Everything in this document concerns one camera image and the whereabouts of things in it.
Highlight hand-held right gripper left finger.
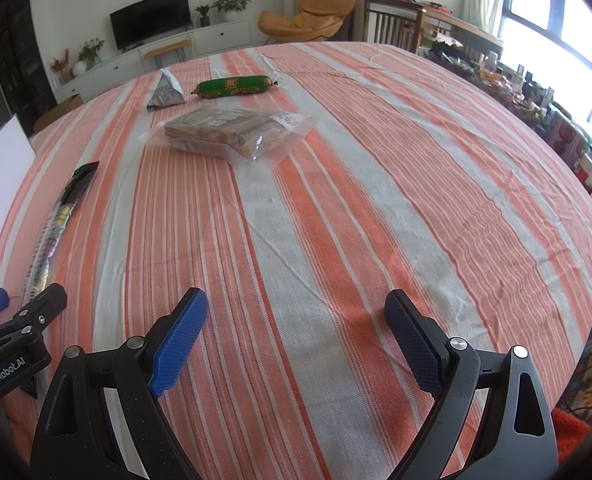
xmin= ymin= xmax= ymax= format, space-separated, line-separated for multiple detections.
xmin=30 ymin=287 xmax=209 ymax=480

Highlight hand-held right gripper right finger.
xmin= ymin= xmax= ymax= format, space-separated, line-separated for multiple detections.
xmin=384 ymin=289 xmax=559 ymax=480

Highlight long brown chocolate bar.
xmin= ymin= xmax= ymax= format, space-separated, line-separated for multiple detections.
xmin=20 ymin=161 xmax=100 ymax=400

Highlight orange striped tablecloth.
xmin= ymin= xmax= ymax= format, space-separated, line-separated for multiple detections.
xmin=0 ymin=41 xmax=592 ymax=480

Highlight orange fuzzy cloth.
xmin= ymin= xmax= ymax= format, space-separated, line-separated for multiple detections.
xmin=551 ymin=407 xmax=589 ymax=461

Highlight cardboard box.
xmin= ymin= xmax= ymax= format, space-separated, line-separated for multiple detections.
xmin=33 ymin=94 xmax=84 ymax=133

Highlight clear bag of wafer biscuits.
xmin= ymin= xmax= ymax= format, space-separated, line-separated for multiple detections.
xmin=140 ymin=105 xmax=319 ymax=164

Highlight dark glass cabinet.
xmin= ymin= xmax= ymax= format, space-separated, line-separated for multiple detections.
xmin=0 ymin=5 xmax=56 ymax=126

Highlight red flowers in white vase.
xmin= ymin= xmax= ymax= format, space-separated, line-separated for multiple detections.
xmin=50 ymin=49 xmax=87 ymax=78

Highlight grey triangular snack packet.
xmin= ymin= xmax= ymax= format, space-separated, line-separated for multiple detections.
xmin=146 ymin=69 xmax=185 ymax=111

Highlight leafy potted plant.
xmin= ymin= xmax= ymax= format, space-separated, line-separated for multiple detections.
xmin=78 ymin=38 xmax=105 ymax=68

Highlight green wrapped sausage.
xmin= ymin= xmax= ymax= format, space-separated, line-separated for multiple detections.
xmin=192 ymin=75 xmax=279 ymax=99

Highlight row of packets by window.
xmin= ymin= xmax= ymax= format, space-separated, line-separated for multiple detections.
xmin=471 ymin=57 xmax=592 ymax=191

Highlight wooden stool with metal legs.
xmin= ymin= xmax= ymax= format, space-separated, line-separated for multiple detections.
xmin=142 ymin=39 xmax=193 ymax=66

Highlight black flat television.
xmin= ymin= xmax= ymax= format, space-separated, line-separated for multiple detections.
xmin=110 ymin=0 xmax=193 ymax=51

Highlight white television cabinet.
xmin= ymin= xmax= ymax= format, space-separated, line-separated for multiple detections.
xmin=53 ymin=21 xmax=251 ymax=103

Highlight wooden side table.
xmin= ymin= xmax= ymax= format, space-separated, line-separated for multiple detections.
xmin=416 ymin=2 xmax=504 ymax=63

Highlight wooden slatted chair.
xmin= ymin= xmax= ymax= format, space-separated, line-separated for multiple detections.
xmin=364 ymin=0 xmax=424 ymax=53

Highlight large potted plant white pot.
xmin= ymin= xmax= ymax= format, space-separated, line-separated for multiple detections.
xmin=211 ymin=0 xmax=254 ymax=23

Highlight orange lounge chair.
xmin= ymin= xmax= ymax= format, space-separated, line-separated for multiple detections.
xmin=257 ymin=0 xmax=357 ymax=43

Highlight large window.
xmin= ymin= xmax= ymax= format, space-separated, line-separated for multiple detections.
xmin=496 ymin=0 xmax=592 ymax=141

